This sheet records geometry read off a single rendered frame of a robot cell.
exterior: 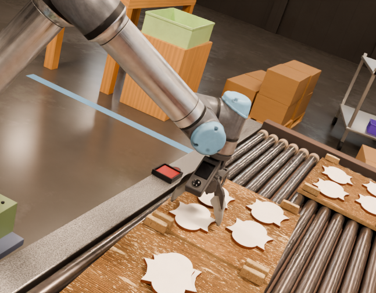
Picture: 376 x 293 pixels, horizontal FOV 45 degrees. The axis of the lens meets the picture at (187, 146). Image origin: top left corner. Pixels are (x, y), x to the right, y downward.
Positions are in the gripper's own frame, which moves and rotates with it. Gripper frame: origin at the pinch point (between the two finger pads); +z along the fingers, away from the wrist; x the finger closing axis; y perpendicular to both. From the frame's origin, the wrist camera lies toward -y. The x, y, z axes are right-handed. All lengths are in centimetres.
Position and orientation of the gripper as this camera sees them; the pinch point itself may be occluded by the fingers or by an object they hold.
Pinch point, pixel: (193, 215)
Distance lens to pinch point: 127.1
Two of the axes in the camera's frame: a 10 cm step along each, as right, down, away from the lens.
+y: 4.0, -2.6, 8.8
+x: -8.7, -4.2, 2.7
